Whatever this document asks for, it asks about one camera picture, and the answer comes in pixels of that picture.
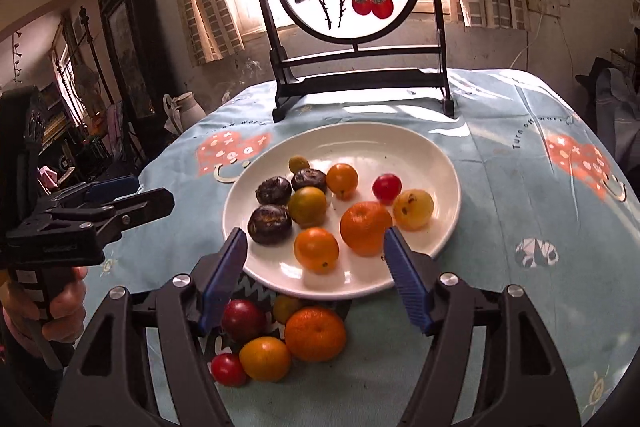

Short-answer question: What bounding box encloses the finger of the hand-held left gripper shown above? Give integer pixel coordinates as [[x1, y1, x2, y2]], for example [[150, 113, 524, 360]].
[[45, 175, 141, 208], [7, 188, 176, 239]]

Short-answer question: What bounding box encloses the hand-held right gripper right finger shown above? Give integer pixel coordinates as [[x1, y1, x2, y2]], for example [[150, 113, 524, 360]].
[[382, 226, 583, 427]]

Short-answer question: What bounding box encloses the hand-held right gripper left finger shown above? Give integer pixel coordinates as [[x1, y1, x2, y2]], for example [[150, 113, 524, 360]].
[[52, 227, 249, 427]]

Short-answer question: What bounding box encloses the deep orange tangerine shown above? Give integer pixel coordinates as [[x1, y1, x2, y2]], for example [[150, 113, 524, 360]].
[[340, 201, 394, 258], [285, 305, 347, 363]]

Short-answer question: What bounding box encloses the dark brown wrinkled fruit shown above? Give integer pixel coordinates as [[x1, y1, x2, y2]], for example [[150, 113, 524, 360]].
[[247, 205, 294, 245], [291, 168, 328, 194], [256, 177, 293, 206]]

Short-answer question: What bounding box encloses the spotted yellow plum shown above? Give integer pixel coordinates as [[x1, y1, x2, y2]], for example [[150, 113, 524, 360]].
[[392, 189, 435, 231]]

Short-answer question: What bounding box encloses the red cherry tomato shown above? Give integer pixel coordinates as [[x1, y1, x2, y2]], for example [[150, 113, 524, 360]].
[[210, 353, 249, 388], [372, 173, 403, 204]]

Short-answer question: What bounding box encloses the smooth yellow-orange orange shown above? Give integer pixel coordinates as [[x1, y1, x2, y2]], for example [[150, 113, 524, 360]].
[[326, 163, 359, 200], [293, 227, 341, 275], [238, 336, 292, 383]]

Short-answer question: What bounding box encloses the greenish yellow orange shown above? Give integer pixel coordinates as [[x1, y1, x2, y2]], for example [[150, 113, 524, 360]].
[[288, 187, 329, 228]]

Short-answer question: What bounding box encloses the white ceramic plate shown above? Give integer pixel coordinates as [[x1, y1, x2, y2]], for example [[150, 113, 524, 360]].
[[222, 122, 461, 300]]

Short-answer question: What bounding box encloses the person's left hand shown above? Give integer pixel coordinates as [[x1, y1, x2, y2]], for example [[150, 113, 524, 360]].
[[41, 266, 89, 343]]

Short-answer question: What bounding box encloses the dark red plum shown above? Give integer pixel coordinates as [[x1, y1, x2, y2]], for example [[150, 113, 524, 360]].
[[221, 299, 267, 342]]

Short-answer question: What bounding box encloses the small yellow fruit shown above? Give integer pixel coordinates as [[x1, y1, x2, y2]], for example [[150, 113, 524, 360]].
[[272, 294, 302, 325]]

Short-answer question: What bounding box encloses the red cherry tomato on table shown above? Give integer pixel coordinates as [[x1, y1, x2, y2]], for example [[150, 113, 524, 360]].
[[210, 353, 249, 388]]

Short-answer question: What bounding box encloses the light blue printed tablecloth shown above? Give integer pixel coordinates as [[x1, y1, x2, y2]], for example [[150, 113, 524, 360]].
[[65, 68, 633, 427]]

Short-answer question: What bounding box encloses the white pitcher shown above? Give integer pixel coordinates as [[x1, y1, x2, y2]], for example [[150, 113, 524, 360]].
[[175, 92, 207, 128]]

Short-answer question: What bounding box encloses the dark wooden cabinet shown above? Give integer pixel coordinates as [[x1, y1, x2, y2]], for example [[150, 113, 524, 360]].
[[97, 0, 178, 158]]

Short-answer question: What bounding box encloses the pile of grey-blue clothes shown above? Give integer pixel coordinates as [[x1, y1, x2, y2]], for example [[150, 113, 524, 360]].
[[575, 57, 640, 168]]

